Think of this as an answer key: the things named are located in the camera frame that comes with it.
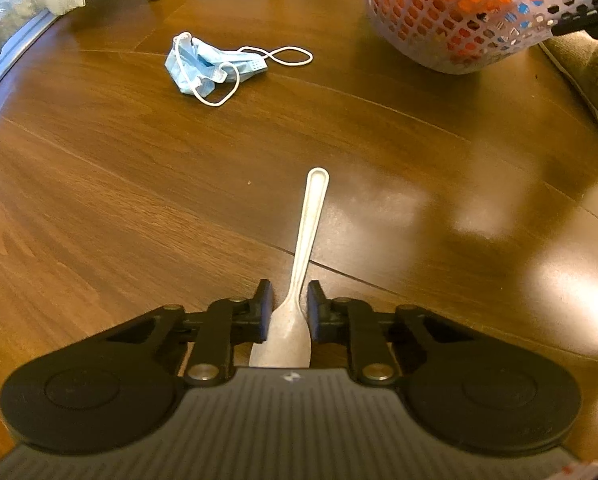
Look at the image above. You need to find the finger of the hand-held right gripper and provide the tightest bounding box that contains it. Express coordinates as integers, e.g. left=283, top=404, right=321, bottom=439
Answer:
left=553, top=7, right=598, bottom=42

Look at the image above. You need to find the purple mesh plastic basket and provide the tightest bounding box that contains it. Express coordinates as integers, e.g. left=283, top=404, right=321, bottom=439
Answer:
left=363, top=0, right=598, bottom=76

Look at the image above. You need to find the white plastic spoon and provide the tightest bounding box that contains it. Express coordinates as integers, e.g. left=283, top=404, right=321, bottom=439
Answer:
left=249, top=166, right=330, bottom=369

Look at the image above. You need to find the blue face mask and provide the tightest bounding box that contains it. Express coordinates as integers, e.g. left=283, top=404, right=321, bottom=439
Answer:
left=165, top=31, right=314, bottom=108

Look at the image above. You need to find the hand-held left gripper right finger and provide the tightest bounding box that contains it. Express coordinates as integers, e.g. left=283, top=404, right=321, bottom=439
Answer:
left=306, top=280, right=481, bottom=386

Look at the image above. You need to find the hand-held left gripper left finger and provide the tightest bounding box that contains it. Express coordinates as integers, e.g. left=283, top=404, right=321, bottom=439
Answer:
left=104, top=279, right=273, bottom=387

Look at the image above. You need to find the grey floor rail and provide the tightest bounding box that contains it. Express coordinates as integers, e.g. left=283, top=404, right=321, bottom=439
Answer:
left=0, top=0, right=100, bottom=107

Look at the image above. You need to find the person's right plush slipper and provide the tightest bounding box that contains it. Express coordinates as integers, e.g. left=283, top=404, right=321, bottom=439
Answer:
left=538, top=30, right=598, bottom=162

